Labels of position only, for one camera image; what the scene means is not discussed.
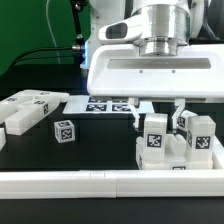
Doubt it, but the white right fence bar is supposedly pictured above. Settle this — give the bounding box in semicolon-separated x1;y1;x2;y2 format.
213;137;224;169

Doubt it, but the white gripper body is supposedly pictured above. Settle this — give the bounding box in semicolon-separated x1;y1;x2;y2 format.
87;44;224;100

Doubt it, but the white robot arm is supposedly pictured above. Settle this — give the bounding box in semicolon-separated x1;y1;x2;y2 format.
74;0;224;126

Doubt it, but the white chair seat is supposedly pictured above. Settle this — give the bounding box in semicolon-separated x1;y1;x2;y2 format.
136;134;213;170

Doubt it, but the white fence bar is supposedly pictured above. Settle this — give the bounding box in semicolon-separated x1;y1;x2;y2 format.
213;137;224;169
0;170;224;199
0;128;6;151

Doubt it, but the white front fence bar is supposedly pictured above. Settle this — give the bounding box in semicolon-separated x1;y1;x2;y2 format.
0;170;224;199

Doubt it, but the black cable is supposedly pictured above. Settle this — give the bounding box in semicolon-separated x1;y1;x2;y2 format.
9;0;88;69

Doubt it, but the grey cable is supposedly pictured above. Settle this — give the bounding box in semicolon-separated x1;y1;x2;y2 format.
45;0;63;65

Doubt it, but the white marker sheet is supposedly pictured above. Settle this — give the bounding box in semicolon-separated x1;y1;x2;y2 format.
62;95;156;116

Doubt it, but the white left fence bar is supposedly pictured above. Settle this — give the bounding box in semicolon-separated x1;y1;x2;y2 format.
0;128;6;151

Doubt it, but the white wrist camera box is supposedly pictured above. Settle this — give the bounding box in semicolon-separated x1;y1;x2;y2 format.
98;16;143;45

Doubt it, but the white chair back assembly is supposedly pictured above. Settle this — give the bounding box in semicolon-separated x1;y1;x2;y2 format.
0;90;69;136

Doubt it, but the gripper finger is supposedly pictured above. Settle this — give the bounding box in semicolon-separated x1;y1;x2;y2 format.
172;98;185;131
128;98;140;129

